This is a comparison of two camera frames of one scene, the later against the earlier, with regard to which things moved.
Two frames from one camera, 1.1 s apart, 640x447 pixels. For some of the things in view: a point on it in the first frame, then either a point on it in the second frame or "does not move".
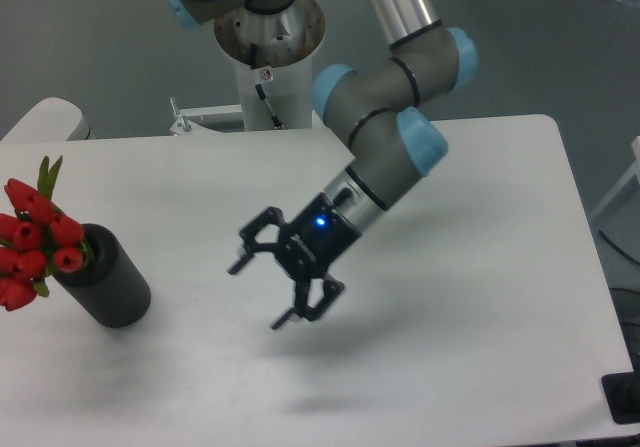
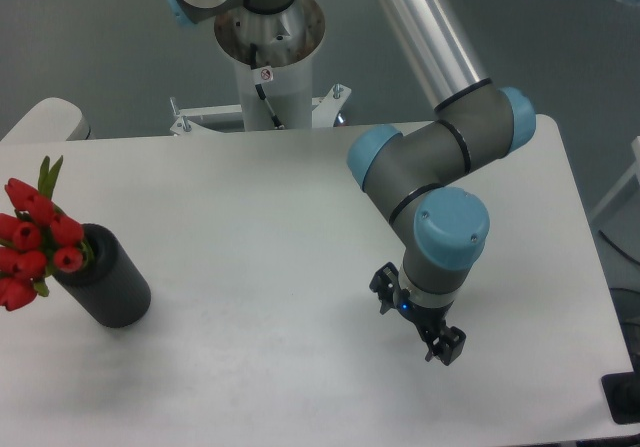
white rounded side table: (51, 120) does not move
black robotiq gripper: (308, 246) to (448, 345)
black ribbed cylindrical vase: (109, 287) does not move
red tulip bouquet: (36, 239) does not move
